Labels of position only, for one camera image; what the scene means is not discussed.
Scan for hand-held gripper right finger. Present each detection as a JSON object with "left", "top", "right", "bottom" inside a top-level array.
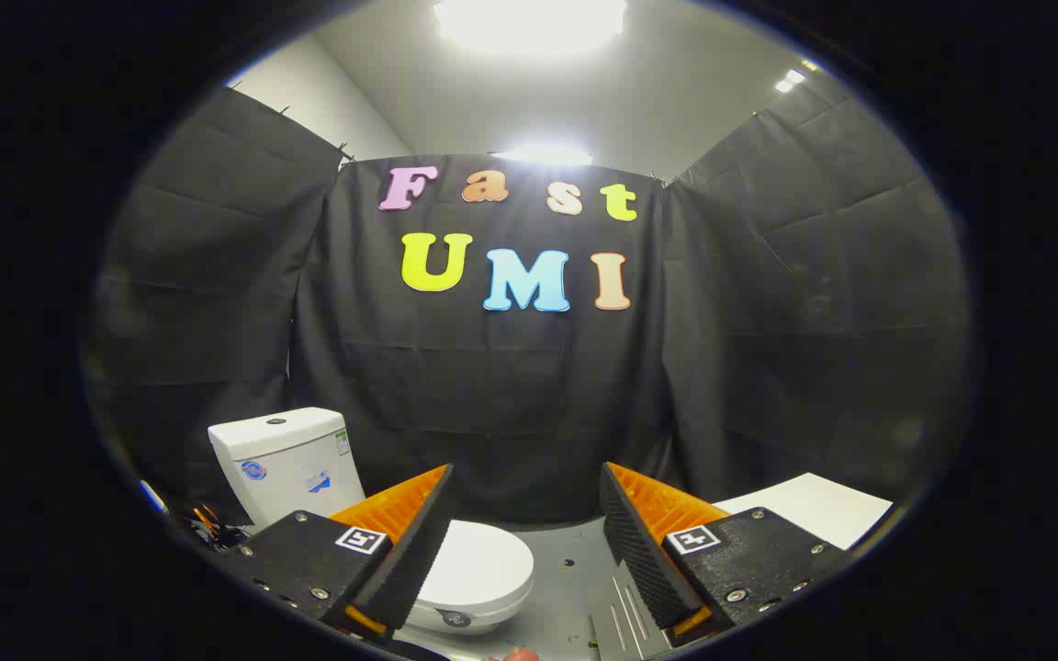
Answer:
[{"left": 600, "top": 462, "right": 849, "bottom": 646}]

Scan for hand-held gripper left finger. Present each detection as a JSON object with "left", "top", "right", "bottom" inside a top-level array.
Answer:
[{"left": 231, "top": 464, "right": 456, "bottom": 642}]

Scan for white toilet lid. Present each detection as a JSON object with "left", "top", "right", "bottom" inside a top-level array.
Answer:
[{"left": 417, "top": 520, "right": 535, "bottom": 614}]

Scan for white ceramic toilet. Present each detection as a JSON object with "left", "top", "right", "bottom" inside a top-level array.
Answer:
[{"left": 208, "top": 407, "right": 535, "bottom": 636}]

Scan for black backdrop cloth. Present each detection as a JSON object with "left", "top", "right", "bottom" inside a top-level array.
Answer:
[{"left": 88, "top": 87, "right": 971, "bottom": 529}]

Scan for grey drawer cabinet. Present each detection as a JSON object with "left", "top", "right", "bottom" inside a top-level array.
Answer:
[{"left": 587, "top": 472, "right": 895, "bottom": 661}]

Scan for ceiling light panel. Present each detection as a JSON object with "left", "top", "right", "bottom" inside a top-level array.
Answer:
[{"left": 490, "top": 142, "right": 596, "bottom": 168}]

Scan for large ceiling light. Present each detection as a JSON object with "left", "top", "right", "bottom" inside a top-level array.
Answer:
[{"left": 431, "top": 0, "right": 629, "bottom": 58}]

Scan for tangled cables beside toilet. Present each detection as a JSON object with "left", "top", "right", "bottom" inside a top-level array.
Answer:
[{"left": 182, "top": 500, "right": 253, "bottom": 554}]

